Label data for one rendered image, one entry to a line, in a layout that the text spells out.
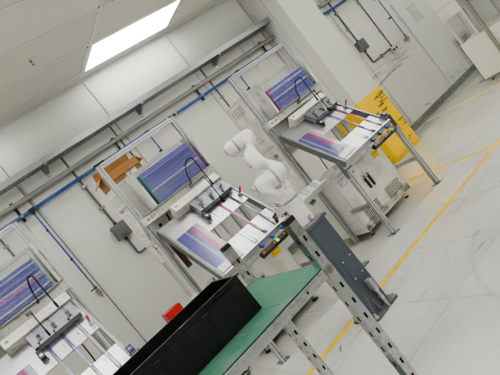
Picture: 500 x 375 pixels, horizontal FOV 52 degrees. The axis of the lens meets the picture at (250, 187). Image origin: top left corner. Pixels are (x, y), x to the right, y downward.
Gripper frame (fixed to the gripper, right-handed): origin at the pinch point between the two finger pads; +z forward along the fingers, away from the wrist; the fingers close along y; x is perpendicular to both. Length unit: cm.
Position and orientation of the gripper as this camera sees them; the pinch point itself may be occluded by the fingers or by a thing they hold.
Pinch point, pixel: (280, 217)
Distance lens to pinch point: 367.6
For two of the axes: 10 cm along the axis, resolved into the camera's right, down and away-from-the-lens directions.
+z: 1.1, 7.2, 6.9
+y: 6.7, -5.7, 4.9
